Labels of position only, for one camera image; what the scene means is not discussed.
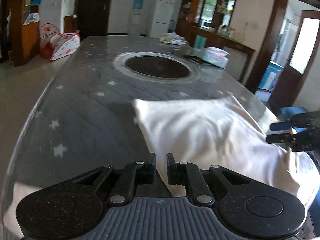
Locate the round black induction cooktop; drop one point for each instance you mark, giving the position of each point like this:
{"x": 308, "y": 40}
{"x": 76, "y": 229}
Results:
{"x": 156, "y": 66}

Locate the wooden display cabinet right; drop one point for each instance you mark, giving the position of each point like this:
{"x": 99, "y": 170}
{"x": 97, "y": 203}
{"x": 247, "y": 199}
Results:
{"x": 208, "y": 15}

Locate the wooden shelf cabinet left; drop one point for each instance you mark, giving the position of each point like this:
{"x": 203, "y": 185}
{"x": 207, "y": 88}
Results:
{"x": 20, "y": 30}

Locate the wooden console table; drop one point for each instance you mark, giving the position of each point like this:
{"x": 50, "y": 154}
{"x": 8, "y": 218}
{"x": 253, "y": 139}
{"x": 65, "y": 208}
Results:
{"x": 214, "y": 40}

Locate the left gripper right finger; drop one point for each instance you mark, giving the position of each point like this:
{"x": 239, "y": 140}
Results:
{"x": 190, "y": 177}

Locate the polka dot play tent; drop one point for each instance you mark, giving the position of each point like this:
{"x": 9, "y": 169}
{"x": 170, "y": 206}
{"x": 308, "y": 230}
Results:
{"x": 55, "y": 45}

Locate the water dispenser with blue bottle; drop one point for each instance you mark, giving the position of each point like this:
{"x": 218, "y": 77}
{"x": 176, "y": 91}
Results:
{"x": 135, "y": 17}

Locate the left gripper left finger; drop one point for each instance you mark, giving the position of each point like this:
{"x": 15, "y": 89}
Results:
{"x": 124, "y": 182}

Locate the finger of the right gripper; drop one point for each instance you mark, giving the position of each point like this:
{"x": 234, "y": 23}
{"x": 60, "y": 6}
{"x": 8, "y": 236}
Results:
{"x": 306, "y": 121}
{"x": 303, "y": 141}

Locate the crumpled patterned cloth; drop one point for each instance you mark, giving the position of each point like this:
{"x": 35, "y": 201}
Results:
{"x": 173, "y": 38}

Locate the dark wooden entrance door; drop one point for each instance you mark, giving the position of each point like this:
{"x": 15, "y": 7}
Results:
{"x": 92, "y": 17}

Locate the tissue box pack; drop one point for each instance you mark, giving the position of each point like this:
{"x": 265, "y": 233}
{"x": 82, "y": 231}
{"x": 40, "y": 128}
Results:
{"x": 216, "y": 56}

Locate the cream white garment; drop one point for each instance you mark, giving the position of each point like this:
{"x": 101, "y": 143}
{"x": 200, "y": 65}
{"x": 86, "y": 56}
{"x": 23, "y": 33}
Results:
{"x": 61, "y": 184}

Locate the white refrigerator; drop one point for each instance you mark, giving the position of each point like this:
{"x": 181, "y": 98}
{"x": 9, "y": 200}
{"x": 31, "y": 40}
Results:
{"x": 160, "y": 17}

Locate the wooden glass side door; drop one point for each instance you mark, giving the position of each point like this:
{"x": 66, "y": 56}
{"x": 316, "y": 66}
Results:
{"x": 298, "y": 65}

